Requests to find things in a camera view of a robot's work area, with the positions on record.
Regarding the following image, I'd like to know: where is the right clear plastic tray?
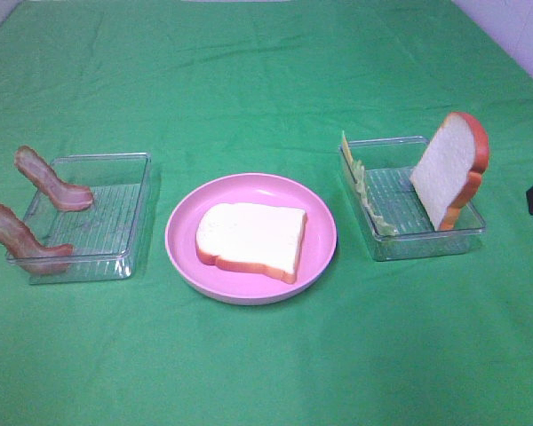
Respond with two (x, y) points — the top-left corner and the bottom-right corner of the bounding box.
(339, 136), (486, 261)

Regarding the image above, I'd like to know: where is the bread slice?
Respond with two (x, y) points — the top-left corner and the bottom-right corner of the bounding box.
(195, 202), (307, 284)
(410, 112), (489, 231)

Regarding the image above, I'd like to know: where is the green tablecloth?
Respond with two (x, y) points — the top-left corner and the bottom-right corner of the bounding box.
(0, 1), (533, 425)

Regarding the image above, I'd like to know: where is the green lettuce leaf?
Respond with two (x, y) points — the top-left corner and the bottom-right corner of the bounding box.
(351, 160), (399, 236)

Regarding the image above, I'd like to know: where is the clear plastic tray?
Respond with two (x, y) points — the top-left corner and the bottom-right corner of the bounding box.
(339, 136), (486, 261)
(23, 153), (152, 284)

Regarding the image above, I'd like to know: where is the bacon strip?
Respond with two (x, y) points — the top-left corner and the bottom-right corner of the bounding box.
(0, 203), (74, 275)
(14, 146), (94, 211)

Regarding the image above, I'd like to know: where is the yellow cheese slice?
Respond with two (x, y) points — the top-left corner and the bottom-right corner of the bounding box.
(341, 131), (354, 166)

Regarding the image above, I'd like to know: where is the left clear plastic tray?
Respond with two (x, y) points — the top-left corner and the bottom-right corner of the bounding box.
(23, 153), (152, 284)

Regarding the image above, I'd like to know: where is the pink round plate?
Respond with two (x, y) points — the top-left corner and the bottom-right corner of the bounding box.
(164, 173), (338, 305)

